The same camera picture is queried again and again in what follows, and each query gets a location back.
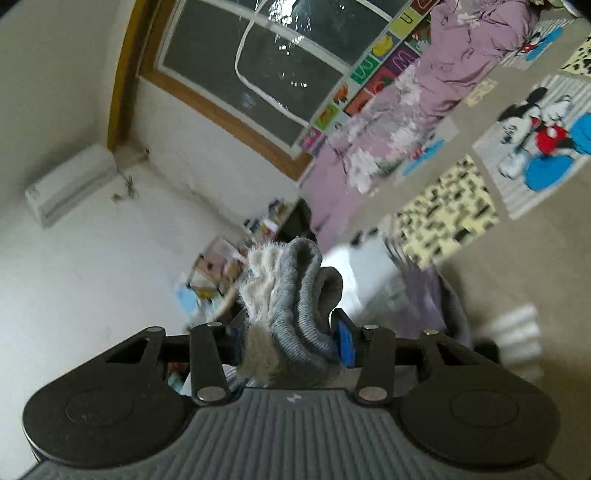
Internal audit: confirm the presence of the white air conditioner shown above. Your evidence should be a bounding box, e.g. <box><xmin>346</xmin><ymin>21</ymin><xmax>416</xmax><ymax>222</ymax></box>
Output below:
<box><xmin>24</xmin><ymin>142</ymin><xmax>117</xmax><ymax>230</ymax></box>

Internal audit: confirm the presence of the lilac quilt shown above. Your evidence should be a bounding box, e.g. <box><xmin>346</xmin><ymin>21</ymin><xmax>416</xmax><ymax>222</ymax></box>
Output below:
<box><xmin>299</xmin><ymin>0</ymin><xmax>541</xmax><ymax>256</ymax></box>

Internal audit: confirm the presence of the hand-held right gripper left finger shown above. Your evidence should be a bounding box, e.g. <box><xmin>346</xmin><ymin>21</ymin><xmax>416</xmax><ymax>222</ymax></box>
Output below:
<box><xmin>104</xmin><ymin>323</ymin><xmax>245</xmax><ymax>407</ymax></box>

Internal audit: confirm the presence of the grey ribbed knit garment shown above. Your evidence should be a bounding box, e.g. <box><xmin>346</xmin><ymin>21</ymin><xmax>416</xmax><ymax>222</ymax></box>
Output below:
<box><xmin>235</xmin><ymin>236</ymin><xmax>346</xmax><ymax>388</ymax></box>

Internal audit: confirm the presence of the wooden framed window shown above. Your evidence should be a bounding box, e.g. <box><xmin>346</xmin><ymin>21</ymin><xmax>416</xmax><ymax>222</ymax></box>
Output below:
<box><xmin>106</xmin><ymin>0</ymin><xmax>419</xmax><ymax>182</ymax></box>

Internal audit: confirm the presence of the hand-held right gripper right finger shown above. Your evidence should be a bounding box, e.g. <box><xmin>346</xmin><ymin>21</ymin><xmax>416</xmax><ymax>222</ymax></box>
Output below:
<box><xmin>330</xmin><ymin>308</ymin><xmax>490</xmax><ymax>407</ymax></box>

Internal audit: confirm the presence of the lavender garment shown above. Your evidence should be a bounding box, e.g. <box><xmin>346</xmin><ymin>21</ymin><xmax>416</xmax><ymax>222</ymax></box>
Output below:
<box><xmin>383</xmin><ymin>261</ymin><xmax>474</xmax><ymax>349</ymax></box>

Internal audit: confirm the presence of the cluttered book shelf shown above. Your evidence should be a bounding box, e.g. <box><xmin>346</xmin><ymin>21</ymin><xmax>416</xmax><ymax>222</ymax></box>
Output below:
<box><xmin>174</xmin><ymin>198</ymin><xmax>320</xmax><ymax>326</ymax></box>

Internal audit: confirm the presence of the white pillow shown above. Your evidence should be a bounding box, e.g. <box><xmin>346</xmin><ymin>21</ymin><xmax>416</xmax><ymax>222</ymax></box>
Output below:
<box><xmin>323</xmin><ymin>240</ymin><xmax>409</xmax><ymax>321</ymax></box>

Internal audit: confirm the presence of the colourful alphabet wall mat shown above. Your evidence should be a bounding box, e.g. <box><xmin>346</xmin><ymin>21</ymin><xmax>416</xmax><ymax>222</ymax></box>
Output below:
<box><xmin>296</xmin><ymin>0</ymin><xmax>441</xmax><ymax>157</ymax></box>

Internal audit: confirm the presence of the white striped cloth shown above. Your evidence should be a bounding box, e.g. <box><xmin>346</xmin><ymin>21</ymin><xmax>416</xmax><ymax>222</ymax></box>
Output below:
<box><xmin>478</xmin><ymin>305</ymin><xmax>542</xmax><ymax>372</ymax></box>

